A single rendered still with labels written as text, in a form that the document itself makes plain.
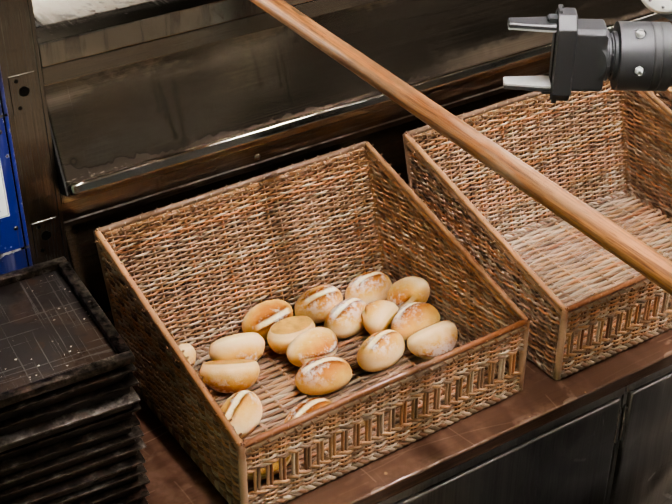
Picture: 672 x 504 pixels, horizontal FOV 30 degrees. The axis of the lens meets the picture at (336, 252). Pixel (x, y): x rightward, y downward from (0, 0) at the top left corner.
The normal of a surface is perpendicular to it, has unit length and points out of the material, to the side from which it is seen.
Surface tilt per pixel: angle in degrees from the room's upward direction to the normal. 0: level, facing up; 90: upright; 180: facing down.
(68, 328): 0
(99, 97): 70
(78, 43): 90
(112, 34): 90
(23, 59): 90
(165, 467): 0
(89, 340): 0
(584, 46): 90
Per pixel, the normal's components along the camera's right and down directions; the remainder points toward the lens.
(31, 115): 0.54, 0.47
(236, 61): 0.51, 0.15
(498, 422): 0.00, -0.83
